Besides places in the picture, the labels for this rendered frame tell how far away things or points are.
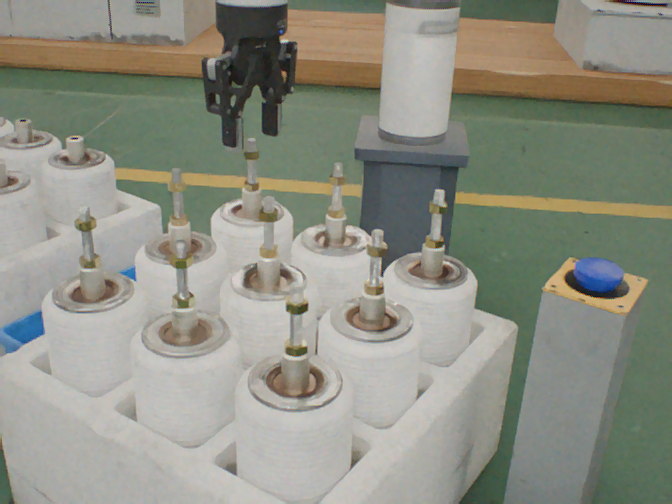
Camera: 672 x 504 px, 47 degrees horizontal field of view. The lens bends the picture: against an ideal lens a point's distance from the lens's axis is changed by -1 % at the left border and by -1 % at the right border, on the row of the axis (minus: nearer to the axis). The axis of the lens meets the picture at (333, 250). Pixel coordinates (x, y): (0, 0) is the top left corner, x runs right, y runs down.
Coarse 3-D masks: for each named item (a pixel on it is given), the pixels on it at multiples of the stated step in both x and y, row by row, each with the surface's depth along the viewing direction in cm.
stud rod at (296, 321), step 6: (294, 282) 58; (294, 288) 58; (300, 288) 58; (294, 294) 58; (300, 294) 58; (294, 300) 58; (300, 300) 58; (294, 318) 59; (300, 318) 59; (294, 324) 59; (300, 324) 59; (294, 330) 59; (300, 330) 60; (294, 336) 60; (300, 336) 60; (294, 342) 60; (300, 342) 60
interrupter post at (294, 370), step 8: (288, 360) 60; (296, 360) 60; (304, 360) 60; (288, 368) 60; (296, 368) 60; (304, 368) 60; (288, 376) 61; (296, 376) 60; (304, 376) 61; (288, 384) 61; (296, 384) 61; (304, 384) 61
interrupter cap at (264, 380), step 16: (256, 368) 63; (272, 368) 63; (320, 368) 63; (336, 368) 63; (256, 384) 61; (272, 384) 62; (320, 384) 62; (336, 384) 62; (256, 400) 60; (272, 400) 59; (288, 400) 59; (304, 400) 60; (320, 400) 60
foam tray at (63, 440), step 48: (480, 336) 82; (0, 384) 74; (48, 384) 72; (432, 384) 75; (480, 384) 79; (0, 432) 78; (48, 432) 72; (96, 432) 67; (144, 432) 67; (384, 432) 68; (432, 432) 70; (480, 432) 84; (48, 480) 76; (96, 480) 70; (144, 480) 66; (192, 480) 62; (240, 480) 62; (384, 480) 63; (432, 480) 74
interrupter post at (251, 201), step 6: (246, 192) 89; (252, 192) 89; (258, 192) 90; (246, 198) 90; (252, 198) 89; (258, 198) 90; (246, 204) 90; (252, 204) 90; (258, 204) 90; (246, 210) 90; (252, 210) 90; (258, 210) 90
